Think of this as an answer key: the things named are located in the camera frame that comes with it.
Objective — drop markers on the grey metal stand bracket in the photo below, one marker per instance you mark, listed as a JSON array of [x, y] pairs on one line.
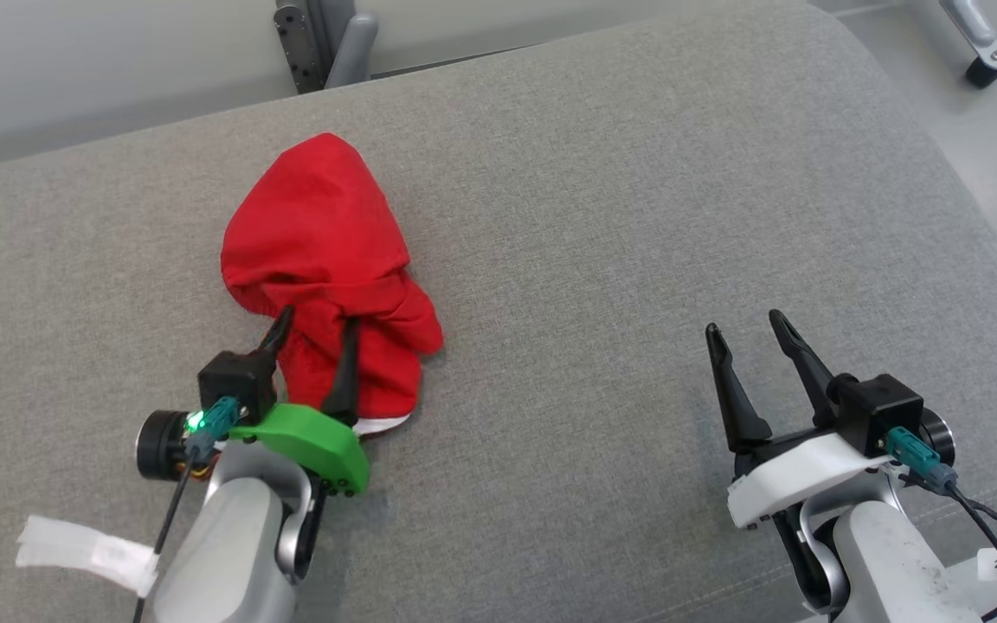
[[338, 43]]

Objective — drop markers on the teal left camera connector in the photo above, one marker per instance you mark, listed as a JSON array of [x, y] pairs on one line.
[[215, 420]]

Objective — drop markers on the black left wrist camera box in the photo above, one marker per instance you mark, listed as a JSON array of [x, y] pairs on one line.
[[234, 381]]

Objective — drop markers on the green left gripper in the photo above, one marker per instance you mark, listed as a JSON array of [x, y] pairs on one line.
[[317, 441]]

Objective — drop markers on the grey leg with black caster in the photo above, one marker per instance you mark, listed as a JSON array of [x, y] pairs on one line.
[[983, 65]]

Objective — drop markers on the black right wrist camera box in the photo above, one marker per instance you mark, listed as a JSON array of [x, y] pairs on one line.
[[884, 407]]

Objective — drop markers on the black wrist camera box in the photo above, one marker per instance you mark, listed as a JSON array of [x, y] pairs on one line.
[[884, 407], [234, 381]]

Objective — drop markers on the white tape strip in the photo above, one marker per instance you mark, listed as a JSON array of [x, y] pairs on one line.
[[92, 549]]

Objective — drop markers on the teal camera connector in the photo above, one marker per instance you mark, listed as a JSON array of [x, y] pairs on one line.
[[910, 450], [215, 420]]

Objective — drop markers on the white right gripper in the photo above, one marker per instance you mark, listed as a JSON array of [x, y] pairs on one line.
[[801, 472]]

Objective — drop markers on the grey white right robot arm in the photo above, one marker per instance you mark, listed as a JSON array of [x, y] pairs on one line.
[[897, 562]]

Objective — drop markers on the teal right camera connector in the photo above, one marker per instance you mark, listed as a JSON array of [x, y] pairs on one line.
[[910, 450]]

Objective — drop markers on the red shorts with white trim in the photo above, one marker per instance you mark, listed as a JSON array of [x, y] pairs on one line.
[[317, 216]]

